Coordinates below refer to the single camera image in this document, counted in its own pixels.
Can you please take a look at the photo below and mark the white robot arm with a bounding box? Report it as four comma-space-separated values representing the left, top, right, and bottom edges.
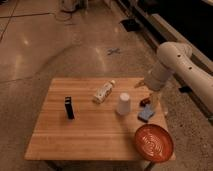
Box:
144, 42, 213, 113

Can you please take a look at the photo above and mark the black eraser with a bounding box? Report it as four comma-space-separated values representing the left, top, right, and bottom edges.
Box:
65, 97, 75, 119

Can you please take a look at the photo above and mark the small red brown object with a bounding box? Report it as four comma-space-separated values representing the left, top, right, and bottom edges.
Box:
140, 98, 151, 107

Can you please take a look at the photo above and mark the blue sponge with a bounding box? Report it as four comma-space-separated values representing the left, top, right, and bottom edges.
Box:
138, 105, 154, 122

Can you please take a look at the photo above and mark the orange patterned plate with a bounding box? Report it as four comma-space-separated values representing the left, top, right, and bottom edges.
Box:
134, 124, 174, 163

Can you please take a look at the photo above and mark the white plastic bottle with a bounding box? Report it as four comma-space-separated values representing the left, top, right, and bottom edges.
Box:
93, 80, 115, 104

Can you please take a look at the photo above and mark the wooden table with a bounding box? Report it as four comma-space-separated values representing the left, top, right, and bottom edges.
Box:
25, 78, 167, 161

